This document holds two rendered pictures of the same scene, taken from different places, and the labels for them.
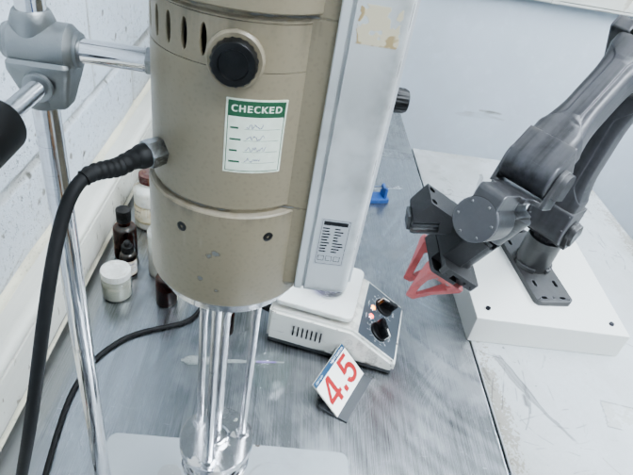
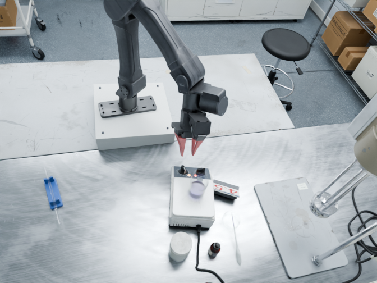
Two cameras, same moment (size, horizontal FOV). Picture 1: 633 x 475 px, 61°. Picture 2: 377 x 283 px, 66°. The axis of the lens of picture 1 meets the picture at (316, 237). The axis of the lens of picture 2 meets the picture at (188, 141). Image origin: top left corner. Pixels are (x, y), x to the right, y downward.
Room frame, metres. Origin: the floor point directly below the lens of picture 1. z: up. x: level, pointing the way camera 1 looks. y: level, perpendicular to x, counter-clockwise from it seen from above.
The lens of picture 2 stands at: (0.77, 0.34, 1.75)
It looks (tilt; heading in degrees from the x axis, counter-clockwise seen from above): 53 degrees down; 255
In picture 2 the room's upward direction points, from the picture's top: 11 degrees clockwise
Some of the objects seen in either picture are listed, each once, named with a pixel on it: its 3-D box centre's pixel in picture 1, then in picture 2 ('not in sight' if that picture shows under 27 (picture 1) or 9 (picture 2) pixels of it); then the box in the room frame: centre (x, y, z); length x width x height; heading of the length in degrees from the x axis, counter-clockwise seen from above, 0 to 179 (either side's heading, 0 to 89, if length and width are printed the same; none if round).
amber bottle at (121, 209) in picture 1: (124, 232); not in sight; (0.71, 0.32, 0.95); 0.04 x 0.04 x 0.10
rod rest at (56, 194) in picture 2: (366, 192); (52, 191); (1.04, -0.09, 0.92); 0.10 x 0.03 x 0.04; 111
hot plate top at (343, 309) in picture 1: (321, 286); (193, 196); (0.63, -0.02, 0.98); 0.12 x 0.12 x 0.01; 83
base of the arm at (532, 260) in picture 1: (538, 250); (128, 99); (0.82, -0.40, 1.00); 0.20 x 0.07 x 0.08; 14
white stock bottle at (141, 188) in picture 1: (151, 198); not in sight; (0.81, 0.31, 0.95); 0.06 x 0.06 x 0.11
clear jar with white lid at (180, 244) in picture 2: not in sight; (180, 247); (0.67, 0.11, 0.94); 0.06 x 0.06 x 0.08
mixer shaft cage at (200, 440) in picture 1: (221, 373); (344, 186); (0.29, 0.06, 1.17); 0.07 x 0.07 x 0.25
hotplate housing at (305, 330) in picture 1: (332, 310); (191, 195); (0.62, -0.05, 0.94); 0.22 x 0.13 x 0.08; 83
